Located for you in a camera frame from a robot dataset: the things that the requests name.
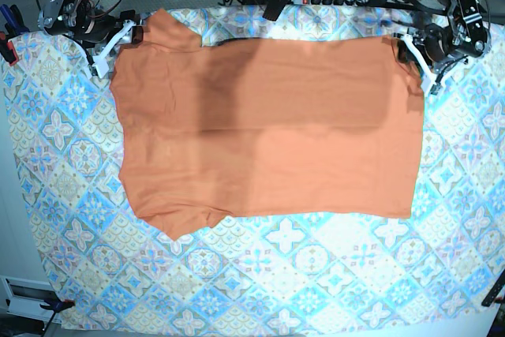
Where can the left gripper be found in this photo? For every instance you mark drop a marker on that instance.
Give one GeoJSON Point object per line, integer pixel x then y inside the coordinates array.
{"type": "Point", "coordinates": [430, 50]}

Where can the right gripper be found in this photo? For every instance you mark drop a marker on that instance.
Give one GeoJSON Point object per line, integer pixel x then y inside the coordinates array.
{"type": "Point", "coordinates": [103, 39]}

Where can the orange T-shirt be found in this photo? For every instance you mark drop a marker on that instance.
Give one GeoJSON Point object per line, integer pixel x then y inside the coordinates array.
{"type": "Point", "coordinates": [256, 127]}

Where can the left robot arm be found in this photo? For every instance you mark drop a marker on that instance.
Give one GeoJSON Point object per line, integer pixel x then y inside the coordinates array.
{"type": "Point", "coordinates": [468, 31]}

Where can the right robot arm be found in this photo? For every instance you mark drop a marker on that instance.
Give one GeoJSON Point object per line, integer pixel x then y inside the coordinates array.
{"type": "Point", "coordinates": [66, 17]}

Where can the red black clamp left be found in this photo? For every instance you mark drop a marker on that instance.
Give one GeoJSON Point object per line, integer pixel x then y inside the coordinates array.
{"type": "Point", "coordinates": [7, 50]}

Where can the patterned blue tile tablecloth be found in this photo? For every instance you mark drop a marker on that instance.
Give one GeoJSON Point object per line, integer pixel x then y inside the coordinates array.
{"type": "Point", "coordinates": [310, 274]}

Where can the black clamp bottom right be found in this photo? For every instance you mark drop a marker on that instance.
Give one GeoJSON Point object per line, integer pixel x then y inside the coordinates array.
{"type": "Point", "coordinates": [492, 296]}

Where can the orange black clamp bottom left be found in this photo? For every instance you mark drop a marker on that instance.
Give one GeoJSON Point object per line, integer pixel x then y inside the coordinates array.
{"type": "Point", "coordinates": [56, 307]}

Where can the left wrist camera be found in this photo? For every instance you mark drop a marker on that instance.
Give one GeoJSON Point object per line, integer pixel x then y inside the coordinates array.
{"type": "Point", "coordinates": [435, 85]}

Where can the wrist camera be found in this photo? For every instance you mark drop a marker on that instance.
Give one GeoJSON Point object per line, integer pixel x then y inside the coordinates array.
{"type": "Point", "coordinates": [435, 85]}
{"type": "Point", "coordinates": [100, 69]}

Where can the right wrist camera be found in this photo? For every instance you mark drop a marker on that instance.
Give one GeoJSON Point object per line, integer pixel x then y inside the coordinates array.
{"type": "Point", "coordinates": [100, 69]}

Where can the blue handled clamp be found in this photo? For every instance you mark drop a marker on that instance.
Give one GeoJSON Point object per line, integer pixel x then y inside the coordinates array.
{"type": "Point", "coordinates": [14, 21]}

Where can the white window frame rail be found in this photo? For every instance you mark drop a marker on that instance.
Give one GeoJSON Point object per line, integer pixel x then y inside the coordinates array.
{"type": "Point", "coordinates": [24, 297]}

